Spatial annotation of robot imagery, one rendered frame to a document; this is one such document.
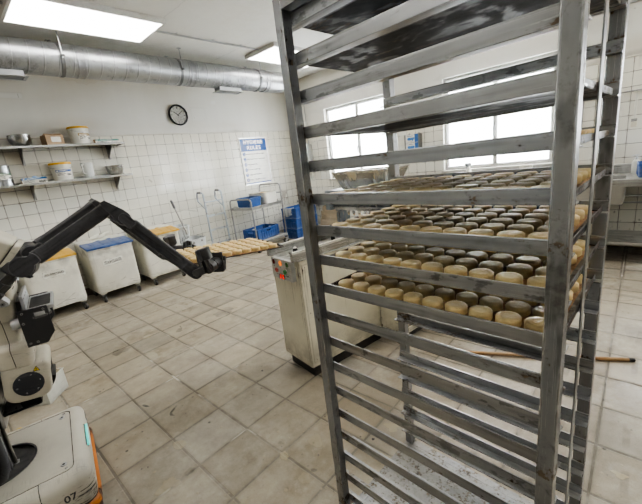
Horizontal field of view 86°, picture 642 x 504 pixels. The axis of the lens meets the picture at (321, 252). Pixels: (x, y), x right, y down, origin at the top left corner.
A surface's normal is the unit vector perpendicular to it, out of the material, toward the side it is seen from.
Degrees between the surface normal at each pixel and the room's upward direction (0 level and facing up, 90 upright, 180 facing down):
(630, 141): 90
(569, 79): 90
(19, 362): 90
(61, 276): 92
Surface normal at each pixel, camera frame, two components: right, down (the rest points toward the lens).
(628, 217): -0.66, 0.26
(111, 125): 0.74, 0.08
